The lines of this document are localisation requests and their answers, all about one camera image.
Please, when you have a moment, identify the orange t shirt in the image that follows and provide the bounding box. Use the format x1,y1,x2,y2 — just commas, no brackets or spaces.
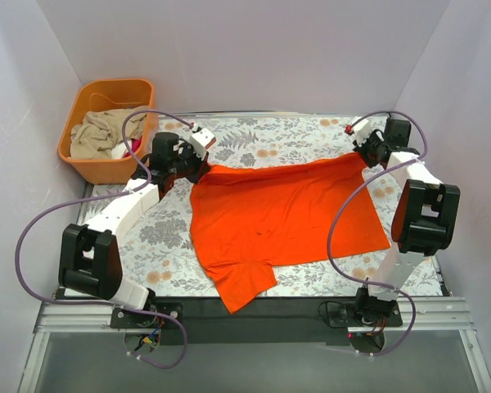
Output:
190,153,390,314

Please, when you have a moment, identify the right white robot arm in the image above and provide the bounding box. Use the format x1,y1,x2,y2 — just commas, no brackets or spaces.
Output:
351,118,461,326

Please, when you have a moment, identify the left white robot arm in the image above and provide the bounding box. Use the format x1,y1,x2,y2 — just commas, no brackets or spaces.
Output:
58,127,216,328

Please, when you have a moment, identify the pink garment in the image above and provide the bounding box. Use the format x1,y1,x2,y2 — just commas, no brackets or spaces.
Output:
123,138,142,158

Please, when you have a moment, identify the white garment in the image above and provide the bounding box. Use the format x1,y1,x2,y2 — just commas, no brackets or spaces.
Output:
110,142,133,160

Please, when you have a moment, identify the beige t shirt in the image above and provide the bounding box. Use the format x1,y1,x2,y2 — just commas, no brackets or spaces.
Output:
70,106,147,160

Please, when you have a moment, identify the orange plastic basket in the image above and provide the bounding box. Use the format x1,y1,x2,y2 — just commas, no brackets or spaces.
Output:
57,79,158,184

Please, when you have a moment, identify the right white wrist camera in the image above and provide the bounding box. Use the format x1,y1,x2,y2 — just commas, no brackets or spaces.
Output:
345,117,372,147

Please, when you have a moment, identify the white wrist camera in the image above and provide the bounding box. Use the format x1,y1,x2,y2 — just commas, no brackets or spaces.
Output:
188,123,216,159
345,117,372,147

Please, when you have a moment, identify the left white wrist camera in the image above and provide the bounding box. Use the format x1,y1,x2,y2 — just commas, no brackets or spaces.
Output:
188,123,216,159

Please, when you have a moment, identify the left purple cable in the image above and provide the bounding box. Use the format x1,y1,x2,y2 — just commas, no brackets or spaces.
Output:
14,108,189,368

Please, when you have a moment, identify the aluminium frame rail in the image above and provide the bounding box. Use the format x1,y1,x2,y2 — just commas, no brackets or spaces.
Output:
36,296,474,332

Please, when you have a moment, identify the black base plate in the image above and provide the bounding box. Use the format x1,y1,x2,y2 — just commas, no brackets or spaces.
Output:
108,296,406,347

